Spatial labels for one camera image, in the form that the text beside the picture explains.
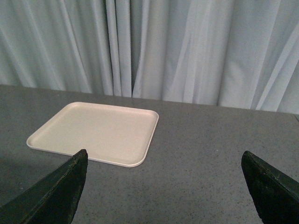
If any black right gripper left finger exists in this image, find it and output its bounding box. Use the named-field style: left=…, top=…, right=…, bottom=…
left=0, top=149, right=88, bottom=224

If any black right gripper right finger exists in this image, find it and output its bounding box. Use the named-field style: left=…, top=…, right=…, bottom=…
left=241, top=151, right=299, bottom=224

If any beige rectangular plastic tray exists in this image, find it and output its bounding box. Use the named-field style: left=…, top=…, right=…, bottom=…
left=27, top=102, right=159, bottom=168

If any pale grey curtain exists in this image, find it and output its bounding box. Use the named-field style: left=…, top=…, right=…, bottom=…
left=0, top=0, right=299, bottom=114

